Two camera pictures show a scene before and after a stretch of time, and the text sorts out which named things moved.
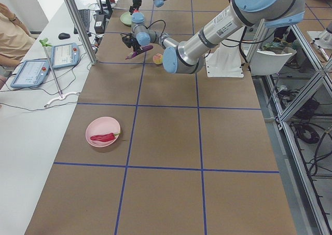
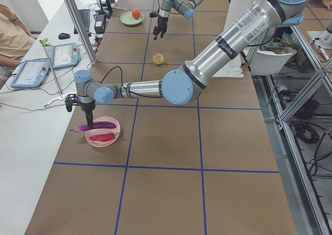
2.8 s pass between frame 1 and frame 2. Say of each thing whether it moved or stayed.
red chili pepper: stayed
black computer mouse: stayed
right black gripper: moved
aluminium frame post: stayed
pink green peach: stayed
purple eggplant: moved
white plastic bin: stayed
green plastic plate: stayed
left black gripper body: moved
